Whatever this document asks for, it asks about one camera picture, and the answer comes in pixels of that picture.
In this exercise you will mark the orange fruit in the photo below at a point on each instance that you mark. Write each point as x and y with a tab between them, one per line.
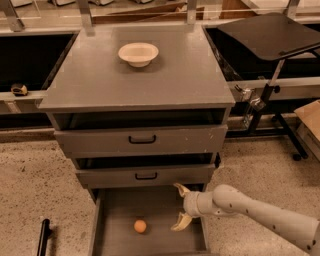
140	226

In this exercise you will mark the metal clamp bracket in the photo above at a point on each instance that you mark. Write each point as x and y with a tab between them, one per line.
253	100

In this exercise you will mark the grey middle drawer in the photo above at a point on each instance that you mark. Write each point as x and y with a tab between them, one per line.
145	176

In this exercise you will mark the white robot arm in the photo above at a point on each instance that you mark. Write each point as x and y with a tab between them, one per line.
300	230

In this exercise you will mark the grey open bottom drawer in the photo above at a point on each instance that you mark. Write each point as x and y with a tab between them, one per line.
117	209

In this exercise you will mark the black bar handle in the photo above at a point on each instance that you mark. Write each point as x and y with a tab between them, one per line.
45	233

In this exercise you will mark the grey top drawer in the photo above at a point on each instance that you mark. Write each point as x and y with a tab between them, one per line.
141	141

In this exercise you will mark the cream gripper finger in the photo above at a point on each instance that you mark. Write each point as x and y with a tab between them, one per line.
183	191
182	223

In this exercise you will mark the black tray stand table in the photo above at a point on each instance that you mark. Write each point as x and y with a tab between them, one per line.
269	47

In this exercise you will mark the grey drawer cabinet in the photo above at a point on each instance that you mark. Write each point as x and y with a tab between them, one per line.
183	86

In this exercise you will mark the cardboard box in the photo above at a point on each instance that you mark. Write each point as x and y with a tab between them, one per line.
309	129

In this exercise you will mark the white bowl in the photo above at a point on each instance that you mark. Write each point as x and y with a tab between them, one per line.
138	54

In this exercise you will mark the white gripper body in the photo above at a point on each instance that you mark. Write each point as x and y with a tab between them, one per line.
192	204

